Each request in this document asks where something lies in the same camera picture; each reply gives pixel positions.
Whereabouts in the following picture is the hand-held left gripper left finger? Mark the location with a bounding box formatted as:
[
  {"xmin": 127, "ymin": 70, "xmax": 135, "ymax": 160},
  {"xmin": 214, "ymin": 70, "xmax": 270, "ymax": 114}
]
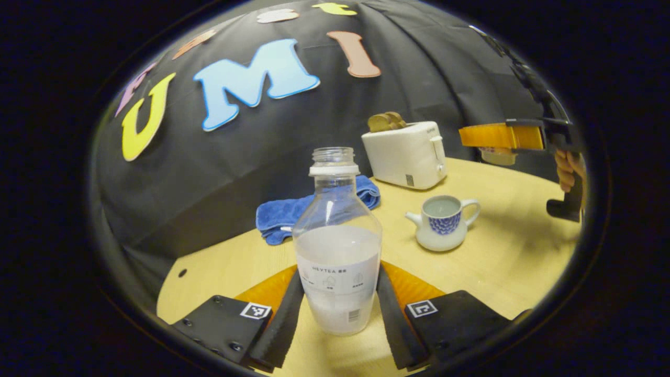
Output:
[{"xmin": 170, "ymin": 264, "xmax": 305, "ymax": 373}]

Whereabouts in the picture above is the blue towel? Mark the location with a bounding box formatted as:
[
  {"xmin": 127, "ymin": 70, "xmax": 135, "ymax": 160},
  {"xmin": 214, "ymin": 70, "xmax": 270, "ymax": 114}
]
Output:
[{"xmin": 255, "ymin": 175, "xmax": 381, "ymax": 246}]

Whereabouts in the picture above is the white toaster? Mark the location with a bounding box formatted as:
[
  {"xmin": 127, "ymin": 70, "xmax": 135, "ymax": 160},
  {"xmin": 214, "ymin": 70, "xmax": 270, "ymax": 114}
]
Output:
[{"xmin": 361, "ymin": 121, "xmax": 448, "ymax": 190}]

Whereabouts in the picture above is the clear plastic water bottle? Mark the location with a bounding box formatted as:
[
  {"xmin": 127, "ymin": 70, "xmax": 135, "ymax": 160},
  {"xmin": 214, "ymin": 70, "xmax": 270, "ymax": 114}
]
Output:
[{"xmin": 292, "ymin": 147, "xmax": 383, "ymax": 336}]

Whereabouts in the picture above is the white blue-patterned teacup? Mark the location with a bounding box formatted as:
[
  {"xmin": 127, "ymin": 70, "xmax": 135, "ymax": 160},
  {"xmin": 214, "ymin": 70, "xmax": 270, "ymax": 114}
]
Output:
[{"xmin": 406, "ymin": 195, "xmax": 481, "ymax": 252}]

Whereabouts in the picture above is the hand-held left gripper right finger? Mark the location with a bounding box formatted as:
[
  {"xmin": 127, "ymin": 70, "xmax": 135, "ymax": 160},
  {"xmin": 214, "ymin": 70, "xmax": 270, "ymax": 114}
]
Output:
[{"xmin": 376, "ymin": 260, "xmax": 532, "ymax": 371}]

